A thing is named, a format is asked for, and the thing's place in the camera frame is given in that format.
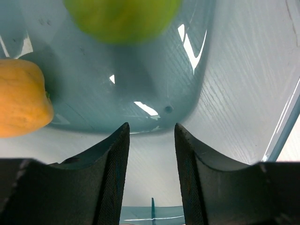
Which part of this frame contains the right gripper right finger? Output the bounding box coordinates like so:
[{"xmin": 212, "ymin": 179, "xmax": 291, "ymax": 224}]
[{"xmin": 174, "ymin": 124, "xmax": 300, "ymax": 225}]

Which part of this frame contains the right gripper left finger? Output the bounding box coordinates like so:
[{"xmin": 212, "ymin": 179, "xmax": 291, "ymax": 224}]
[{"xmin": 0, "ymin": 123, "xmax": 130, "ymax": 225}]

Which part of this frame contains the yellow toy squash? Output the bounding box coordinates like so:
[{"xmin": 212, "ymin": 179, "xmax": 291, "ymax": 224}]
[{"xmin": 0, "ymin": 59, "xmax": 54, "ymax": 138}]

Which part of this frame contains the teal plastic bin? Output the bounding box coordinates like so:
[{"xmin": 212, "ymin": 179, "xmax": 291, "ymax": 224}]
[{"xmin": 0, "ymin": 0, "xmax": 300, "ymax": 225}]

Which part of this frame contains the light green toy fruit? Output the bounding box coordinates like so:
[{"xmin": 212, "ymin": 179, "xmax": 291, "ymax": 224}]
[{"xmin": 63, "ymin": 0, "xmax": 182, "ymax": 44}]

